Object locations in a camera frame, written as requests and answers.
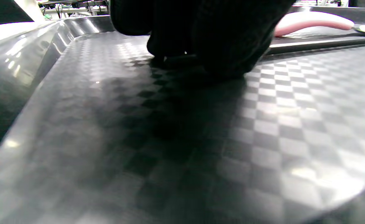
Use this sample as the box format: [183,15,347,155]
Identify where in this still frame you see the pink handled metal spoon utensil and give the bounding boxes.
[274,11,365,38]

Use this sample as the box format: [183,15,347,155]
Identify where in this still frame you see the black plastic tray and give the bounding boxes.
[0,6,365,224]

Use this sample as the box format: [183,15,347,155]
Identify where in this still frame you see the person's left hand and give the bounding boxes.
[110,0,296,78]

